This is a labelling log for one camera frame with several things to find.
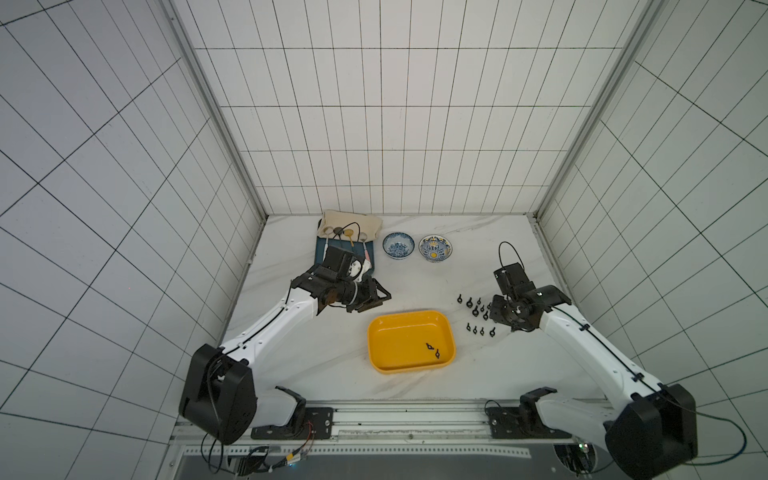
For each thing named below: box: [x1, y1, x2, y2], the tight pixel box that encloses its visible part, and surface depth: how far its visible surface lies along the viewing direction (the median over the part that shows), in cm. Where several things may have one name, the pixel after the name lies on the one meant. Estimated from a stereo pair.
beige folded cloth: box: [317, 209, 383, 242], surface depth 116 cm
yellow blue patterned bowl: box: [418, 234, 453, 263], surface depth 109 cm
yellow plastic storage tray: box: [368, 310, 456, 375], surface depth 88 cm
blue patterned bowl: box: [382, 232, 415, 261], surface depth 109 cm
